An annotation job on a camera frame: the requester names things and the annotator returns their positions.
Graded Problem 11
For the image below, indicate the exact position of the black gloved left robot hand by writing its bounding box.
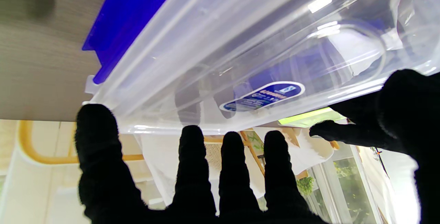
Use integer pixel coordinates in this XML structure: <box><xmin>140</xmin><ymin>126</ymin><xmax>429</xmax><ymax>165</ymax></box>
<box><xmin>309</xmin><ymin>92</ymin><xmax>409</xmax><ymax>153</ymax></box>

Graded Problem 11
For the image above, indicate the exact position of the clear container with blue clips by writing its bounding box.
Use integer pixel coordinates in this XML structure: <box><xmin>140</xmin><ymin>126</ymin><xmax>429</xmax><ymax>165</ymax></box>
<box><xmin>82</xmin><ymin>0</ymin><xmax>440</xmax><ymax>90</ymax></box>

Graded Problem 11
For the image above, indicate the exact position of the clear lid with green sheet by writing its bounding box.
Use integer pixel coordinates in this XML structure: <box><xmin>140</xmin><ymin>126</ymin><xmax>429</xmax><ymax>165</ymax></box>
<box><xmin>278</xmin><ymin>107</ymin><xmax>346</xmax><ymax>127</ymax></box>

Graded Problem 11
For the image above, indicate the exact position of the clear lid with blue sticker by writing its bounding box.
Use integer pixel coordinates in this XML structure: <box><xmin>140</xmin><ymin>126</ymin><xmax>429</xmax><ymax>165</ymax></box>
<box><xmin>82</xmin><ymin>21</ymin><xmax>440</xmax><ymax>136</ymax></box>

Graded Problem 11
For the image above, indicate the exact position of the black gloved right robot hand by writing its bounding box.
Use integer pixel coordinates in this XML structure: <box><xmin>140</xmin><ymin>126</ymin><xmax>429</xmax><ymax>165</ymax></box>
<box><xmin>75</xmin><ymin>68</ymin><xmax>440</xmax><ymax>224</ymax></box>

